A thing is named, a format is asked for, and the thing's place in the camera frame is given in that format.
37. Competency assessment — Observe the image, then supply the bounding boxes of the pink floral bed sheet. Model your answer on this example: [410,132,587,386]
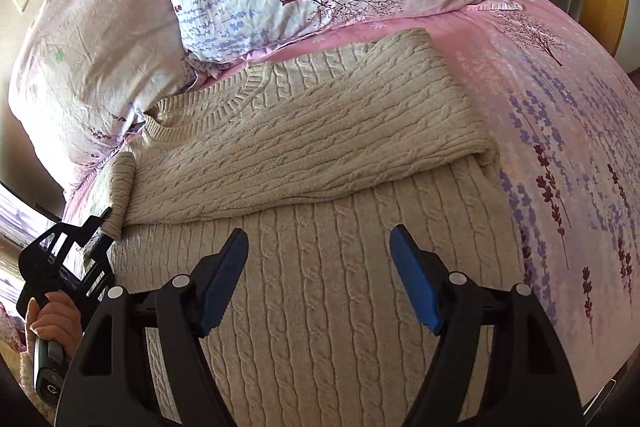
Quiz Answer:
[61,0,640,409]

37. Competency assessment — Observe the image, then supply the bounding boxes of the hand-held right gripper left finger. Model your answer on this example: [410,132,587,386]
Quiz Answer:
[62,228,250,427]

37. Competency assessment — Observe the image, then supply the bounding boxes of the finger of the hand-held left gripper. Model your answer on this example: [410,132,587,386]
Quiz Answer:
[36,207,113,255]
[75,230,117,305]

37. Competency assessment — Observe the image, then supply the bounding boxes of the pale pink floral pillow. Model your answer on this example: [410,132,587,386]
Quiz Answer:
[7,0,202,198]

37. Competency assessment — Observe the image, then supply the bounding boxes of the purple printed cloth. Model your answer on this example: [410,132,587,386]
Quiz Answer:
[0,193,62,308]

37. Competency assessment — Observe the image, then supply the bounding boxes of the person's left hand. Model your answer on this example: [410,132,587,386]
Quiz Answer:
[25,290,84,352]

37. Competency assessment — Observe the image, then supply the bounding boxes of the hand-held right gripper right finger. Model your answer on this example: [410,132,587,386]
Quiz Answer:
[389,224,586,427]

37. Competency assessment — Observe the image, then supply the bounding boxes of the beige cable-knit sweater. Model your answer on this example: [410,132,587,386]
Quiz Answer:
[82,28,527,427]

